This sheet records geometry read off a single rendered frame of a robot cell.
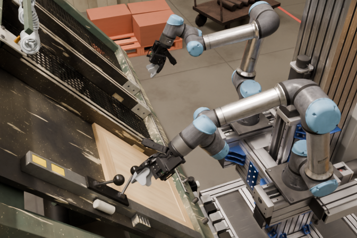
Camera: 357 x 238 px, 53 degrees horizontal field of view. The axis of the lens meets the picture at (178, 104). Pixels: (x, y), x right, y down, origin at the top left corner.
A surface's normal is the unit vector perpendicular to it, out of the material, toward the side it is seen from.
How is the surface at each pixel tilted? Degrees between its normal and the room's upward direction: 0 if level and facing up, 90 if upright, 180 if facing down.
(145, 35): 90
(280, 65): 0
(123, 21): 90
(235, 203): 0
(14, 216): 53
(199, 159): 0
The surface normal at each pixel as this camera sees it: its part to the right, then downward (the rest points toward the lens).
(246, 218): 0.00, -0.78
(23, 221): 0.75, -0.64
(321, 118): 0.16, 0.51
